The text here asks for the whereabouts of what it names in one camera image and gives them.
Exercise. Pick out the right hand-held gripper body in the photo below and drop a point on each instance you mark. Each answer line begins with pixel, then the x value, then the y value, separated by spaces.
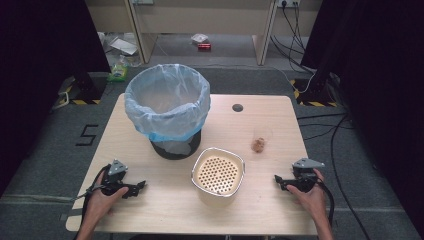
pixel 305 175

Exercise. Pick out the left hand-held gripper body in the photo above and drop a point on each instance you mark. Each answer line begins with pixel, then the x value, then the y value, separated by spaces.
pixel 115 173

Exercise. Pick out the person's right hand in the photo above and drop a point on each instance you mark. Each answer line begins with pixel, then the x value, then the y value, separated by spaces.
pixel 310 200

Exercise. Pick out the person's left hand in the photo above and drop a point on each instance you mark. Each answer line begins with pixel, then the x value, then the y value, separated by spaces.
pixel 103 203

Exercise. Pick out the black trash bin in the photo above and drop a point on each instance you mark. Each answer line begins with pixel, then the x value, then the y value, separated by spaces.
pixel 159 151

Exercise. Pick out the brown crumpled scrap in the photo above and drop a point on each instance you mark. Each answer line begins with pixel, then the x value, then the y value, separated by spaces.
pixel 258 145

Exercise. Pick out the clear plastic cup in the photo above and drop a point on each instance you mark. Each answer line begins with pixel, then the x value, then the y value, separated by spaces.
pixel 264 135

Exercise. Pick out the cream perforated strainer basket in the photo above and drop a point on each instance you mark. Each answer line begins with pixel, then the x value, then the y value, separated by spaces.
pixel 218 175

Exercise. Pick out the yellow black hazard tape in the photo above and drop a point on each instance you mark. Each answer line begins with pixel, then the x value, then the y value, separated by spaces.
pixel 78 101
pixel 315 103

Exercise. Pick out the trash bin with blue bag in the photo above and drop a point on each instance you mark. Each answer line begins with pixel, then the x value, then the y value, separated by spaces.
pixel 166 116

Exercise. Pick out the round black table grommet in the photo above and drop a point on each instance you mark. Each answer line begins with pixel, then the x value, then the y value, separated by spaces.
pixel 237 107

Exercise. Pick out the black stand base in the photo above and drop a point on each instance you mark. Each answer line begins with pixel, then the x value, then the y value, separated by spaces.
pixel 311 87
pixel 90 86

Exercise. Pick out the green wipes packet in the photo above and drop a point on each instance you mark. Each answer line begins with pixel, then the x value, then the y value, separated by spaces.
pixel 118 72

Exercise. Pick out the pile of white sheets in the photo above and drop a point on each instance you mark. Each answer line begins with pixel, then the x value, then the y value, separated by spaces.
pixel 123 46

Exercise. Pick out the black curtain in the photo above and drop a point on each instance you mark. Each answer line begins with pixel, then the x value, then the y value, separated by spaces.
pixel 383 66
pixel 36 66

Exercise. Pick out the small red box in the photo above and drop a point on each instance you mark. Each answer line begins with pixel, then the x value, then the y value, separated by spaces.
pixel 204 46

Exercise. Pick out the crumpled white plastic wrapper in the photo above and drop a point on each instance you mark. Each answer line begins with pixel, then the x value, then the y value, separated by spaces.
pixel 199 38

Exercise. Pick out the white wall socket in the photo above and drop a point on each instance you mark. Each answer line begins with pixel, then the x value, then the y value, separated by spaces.
pixel 288 2

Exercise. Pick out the light wooden desk frame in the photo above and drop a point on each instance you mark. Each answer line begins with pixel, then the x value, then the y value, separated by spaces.
pixel 206 16

